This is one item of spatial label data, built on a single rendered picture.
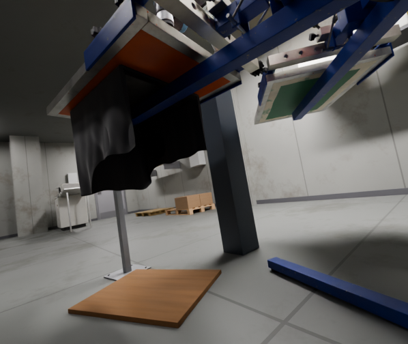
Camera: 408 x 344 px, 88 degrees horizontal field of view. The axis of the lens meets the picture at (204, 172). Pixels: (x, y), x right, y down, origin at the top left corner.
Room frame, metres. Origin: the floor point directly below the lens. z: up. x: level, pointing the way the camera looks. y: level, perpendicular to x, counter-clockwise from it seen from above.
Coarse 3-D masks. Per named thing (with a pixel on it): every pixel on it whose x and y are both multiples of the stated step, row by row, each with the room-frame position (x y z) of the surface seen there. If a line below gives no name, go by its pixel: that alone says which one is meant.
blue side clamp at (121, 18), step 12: (132, 0) 0.52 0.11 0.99; (120, 12) 0.55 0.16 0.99; (132, 12) 0.52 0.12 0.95; (108, 24) 0.59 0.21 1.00; (120, 24) 0.56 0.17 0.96; (96, 36) 0.64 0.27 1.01; (108, 36) 0.60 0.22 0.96; (96, 48) 0.65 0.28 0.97; (108, 48) 0.62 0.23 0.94; (96, 60) 0.66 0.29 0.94
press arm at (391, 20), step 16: (400, 0) 0.52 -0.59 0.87; (368, 16) 0.64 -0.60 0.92; (384, 16) 0.58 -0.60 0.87; (400, 16) 0.59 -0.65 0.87; (368, 32) 0.65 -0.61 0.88; (384, 32) 0.65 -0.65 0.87; (352, 48) 0.75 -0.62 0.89; (368, 48) 0.74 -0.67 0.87; (336, 64) 0.87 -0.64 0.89; (352, 64) 0.83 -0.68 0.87; (320, 80) 1.03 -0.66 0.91; (336, 80) 0.96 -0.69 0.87; (320, 96) 1.15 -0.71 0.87; (304, 112) 1.40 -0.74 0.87
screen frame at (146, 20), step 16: (144, 16) 0.54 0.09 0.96; (128, 32) 0.58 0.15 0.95; (160, 32) 0.60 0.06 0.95; (176, 32) 0.64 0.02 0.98; (112, 48) 0.64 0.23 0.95; (176, 48) 0.68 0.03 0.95; (192, 48) 0.70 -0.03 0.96; (96, 64) 0.70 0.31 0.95; (80, 80) 0.77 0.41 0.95; (240, 80) 0.98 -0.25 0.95; (64, 96) 0.87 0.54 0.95; (208, 96) 1.10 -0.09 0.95; (48, 112) 0.99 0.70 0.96
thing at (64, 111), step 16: (144, 32) 0.59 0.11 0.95; (128, 48) 0.65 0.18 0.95; (144, 48) 0.66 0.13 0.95; (160, 48) 0.67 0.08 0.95; (112, 64) 0.71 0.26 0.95; (128, 64) 0.73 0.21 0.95; (144, 64) 0.74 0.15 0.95; (160, 64) 0.76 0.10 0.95; (176, 64) 0.77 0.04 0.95; (192, 64) 0.79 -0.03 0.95; (96, 80) 0.79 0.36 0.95; (80, 96) 0.89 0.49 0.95; (64, 112) 1.01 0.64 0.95
